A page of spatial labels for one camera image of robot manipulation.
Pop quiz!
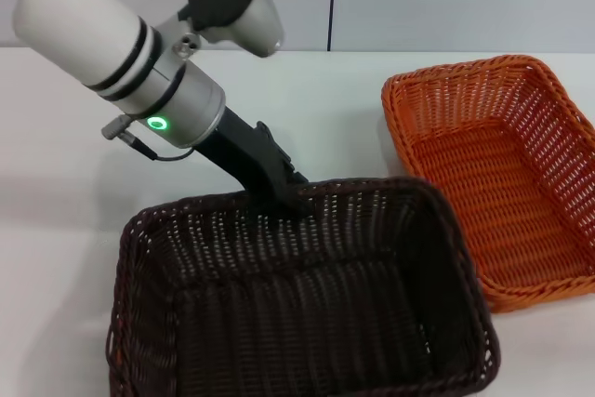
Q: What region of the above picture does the black cable with metal plug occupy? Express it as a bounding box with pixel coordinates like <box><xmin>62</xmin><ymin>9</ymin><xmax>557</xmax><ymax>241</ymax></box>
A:
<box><xmin>100</xmin><ymin>115</ymin><xmax>196</xmax><ymax>162</ymax></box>

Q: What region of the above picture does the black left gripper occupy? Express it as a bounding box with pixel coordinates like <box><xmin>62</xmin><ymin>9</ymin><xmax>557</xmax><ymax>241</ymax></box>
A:
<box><xmin>194</xmin><ymin>107</ymin><xmax>320</xmax><ymax>221</ymax></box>

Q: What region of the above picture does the orange wicker basket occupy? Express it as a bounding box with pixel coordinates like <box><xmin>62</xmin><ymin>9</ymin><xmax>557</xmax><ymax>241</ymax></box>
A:
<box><xmin>380</xmin><ymin>54</ymin><xmax>595</xmax><ymax>315</ymax></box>

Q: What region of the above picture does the dark brown wicker basket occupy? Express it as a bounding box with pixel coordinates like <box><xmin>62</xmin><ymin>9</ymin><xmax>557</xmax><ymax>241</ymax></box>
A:
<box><xmin>105</xmin><ymin>176</ymin><xmax>503</xmax><ymax>397</ymax></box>

